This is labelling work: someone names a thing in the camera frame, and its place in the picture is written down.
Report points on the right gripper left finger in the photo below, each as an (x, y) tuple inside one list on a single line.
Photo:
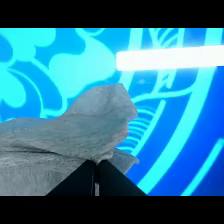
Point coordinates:
[(78, 183)]

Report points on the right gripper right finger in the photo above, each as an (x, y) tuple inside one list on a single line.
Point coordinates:
[(116, 183)]

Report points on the grey garment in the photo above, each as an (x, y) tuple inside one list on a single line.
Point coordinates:
[(66, 140)]

